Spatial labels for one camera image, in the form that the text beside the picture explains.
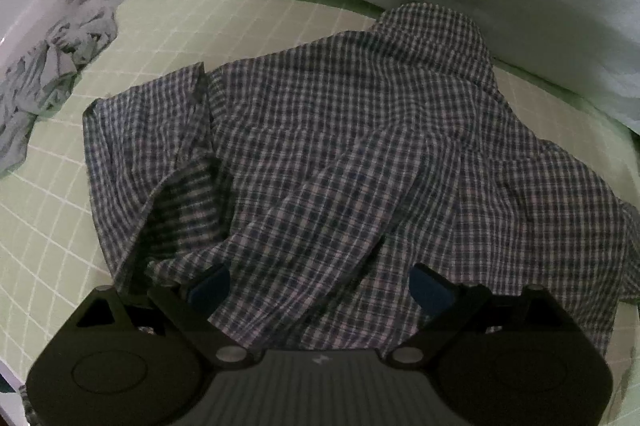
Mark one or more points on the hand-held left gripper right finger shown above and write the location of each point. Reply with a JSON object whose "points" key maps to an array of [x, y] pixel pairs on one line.
{"points": [[428, 292]]}

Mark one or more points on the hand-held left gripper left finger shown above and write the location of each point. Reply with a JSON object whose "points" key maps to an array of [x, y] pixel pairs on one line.
{"points": [[210, 290]]}

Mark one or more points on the blue checked shirt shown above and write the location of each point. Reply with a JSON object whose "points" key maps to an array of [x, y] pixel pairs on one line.
{"points": [[350, 145]]}

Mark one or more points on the green grid bed sheet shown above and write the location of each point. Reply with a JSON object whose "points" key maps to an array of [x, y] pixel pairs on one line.
{"points": [[50, 216]]}

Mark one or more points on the grey crumpled cloth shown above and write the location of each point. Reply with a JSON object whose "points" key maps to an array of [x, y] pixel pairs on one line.
{"points": [[45, 70]]}

